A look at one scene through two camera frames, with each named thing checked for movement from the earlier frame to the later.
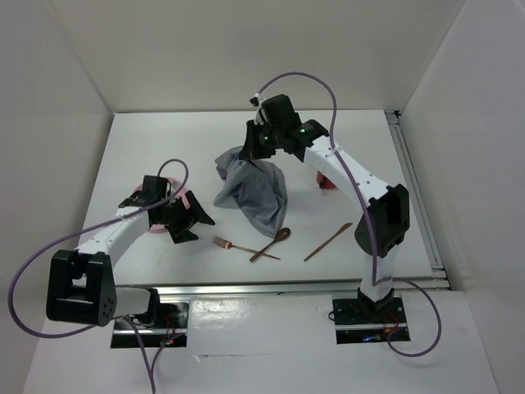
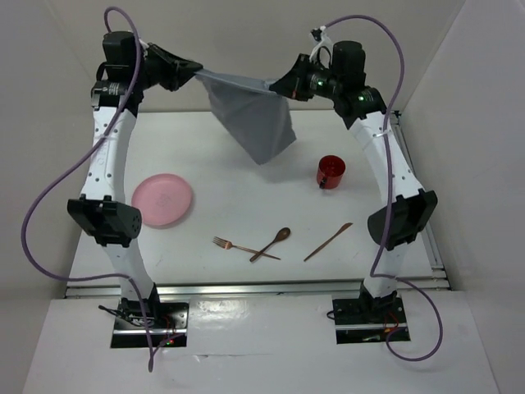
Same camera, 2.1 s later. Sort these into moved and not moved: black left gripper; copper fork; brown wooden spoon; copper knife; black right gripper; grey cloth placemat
Moved: grey cloth placemat; black right gripper; black left gripper
Not moved: brown wooden spoon; copper knife; copper fork
